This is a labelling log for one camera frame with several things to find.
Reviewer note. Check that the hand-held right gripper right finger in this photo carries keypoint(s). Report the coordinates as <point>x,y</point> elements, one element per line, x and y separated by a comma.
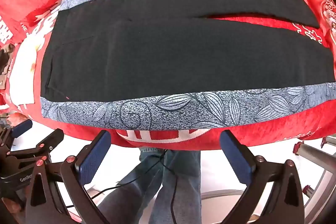
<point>236,158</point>

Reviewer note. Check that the person's legs in jeans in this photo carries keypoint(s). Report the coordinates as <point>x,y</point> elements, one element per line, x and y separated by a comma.
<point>178,187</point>

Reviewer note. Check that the black pants grey floral trim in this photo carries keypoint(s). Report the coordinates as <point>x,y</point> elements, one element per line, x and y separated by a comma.
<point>183,56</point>

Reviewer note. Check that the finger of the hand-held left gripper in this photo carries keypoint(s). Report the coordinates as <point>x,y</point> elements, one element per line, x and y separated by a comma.
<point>23,126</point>
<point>50,140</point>

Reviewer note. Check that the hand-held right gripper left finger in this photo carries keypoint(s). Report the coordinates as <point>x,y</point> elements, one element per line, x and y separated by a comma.
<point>95,154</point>

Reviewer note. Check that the silver metal stand red caps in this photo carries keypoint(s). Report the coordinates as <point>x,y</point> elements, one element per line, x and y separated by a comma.
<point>319,155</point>

